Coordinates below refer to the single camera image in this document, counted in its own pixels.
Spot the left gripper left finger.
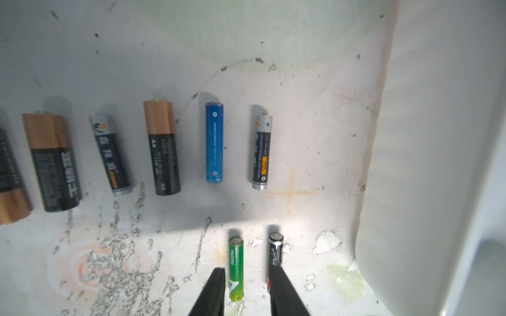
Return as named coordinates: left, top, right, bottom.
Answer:
left=189, top=268, right=226, bottom=316

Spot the green battery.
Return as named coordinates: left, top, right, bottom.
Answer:
left=229, top=236, right=245, bottom=302

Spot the black Duracell battery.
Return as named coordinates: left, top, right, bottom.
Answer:
left=22, top=113, right=82, bottom=213

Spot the small black battery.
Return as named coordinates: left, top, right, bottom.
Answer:
left=267, top=232, right=284, bottom=292

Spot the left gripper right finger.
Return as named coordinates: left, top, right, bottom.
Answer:
left=269, top=267, right=310, bottom=316

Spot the black copper battery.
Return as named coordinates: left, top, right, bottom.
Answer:
left=143, top=100, right=181, bottom=196

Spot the small blue battery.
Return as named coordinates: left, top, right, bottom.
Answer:
left=206, top=102, right=224, bottom=184

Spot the dark grey battery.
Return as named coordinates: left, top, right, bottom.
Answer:
left=89, top=114, right=133, bottom=196

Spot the white plastic storage box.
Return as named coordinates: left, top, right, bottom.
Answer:
left=355, top=1, right=505, bottom=315

